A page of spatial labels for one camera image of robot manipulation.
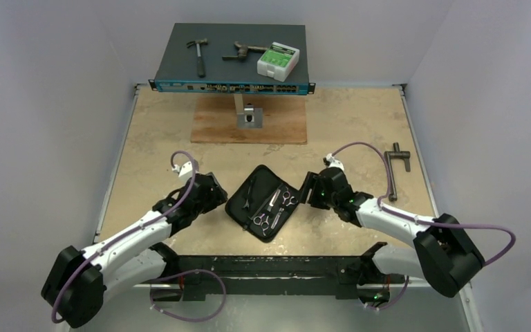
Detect black hair clip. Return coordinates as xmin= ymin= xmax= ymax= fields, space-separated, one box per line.
xmin=243 ymin=175 xmax=257 ymax=211

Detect black zippered tool case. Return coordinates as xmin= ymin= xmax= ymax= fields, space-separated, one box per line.
xmin=225 ymin=165 xmax=299 ymax=243

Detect silver thinning scissors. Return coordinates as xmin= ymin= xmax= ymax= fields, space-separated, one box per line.
xmin=250 ymin=189 xmax=281 ymax=236

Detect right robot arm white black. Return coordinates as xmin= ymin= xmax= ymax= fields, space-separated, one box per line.
xmin=299 ymin=167 xmax=485 ymax=297

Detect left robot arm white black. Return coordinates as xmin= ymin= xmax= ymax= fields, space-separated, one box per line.
xmin=41 ymin=173 xmax=227 ymax=329

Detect silver scissors in case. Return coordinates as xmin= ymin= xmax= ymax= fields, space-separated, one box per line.
xmin=268 ymin=185 xmax=298 ymax=230

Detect dark metal clamp bar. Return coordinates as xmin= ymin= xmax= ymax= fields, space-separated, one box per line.
xmin=384 ymin=142 xmax=411 ymax=203

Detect wooden board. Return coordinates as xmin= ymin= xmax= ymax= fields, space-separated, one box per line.
xmin=190 ymin=94 xmax=307 ymax=145

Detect claw hammer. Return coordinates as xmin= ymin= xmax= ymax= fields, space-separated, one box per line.
xmin=186 ymin=38 xmax=208 ymax=78

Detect white green plastic box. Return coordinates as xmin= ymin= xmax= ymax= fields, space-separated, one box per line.
xmin=257 ymin=42 xmax=300 ymax=82

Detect rusty metal clamp tool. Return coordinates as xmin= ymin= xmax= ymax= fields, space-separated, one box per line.
xmin=221 ymin=41 xmax=268 ymax=62

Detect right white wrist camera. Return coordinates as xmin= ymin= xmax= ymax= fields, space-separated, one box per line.
xmin=323 ymin=154 xmax=344 ymax=171

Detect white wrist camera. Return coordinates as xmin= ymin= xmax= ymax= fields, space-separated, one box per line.
xmin=171 ymin=161 xmax=197 ymax=183
xmin=323 ymin=154 xmax=344 ymax=171

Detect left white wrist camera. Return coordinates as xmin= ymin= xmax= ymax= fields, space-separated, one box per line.
xmin=171 ymin=161 xmax=197 ymax=183

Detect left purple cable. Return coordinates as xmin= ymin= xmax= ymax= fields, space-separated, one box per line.
xmin=50 ymin=150 xmax=200 ymax=324

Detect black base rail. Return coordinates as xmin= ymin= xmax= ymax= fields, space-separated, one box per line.
xmin=150 ymin=243 xmax=405 ymax=304

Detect metal stand bracket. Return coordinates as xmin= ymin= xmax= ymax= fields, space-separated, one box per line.
xmin=234 ymin=93 xmax=263 ymax=129

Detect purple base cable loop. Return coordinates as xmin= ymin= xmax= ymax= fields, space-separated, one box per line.
xmin=149 ymin=268 xmax=227 ymax=322

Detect network switch rack unit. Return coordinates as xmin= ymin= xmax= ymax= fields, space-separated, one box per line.
xmin=149 ymin=23 xmax=316 ymax=95

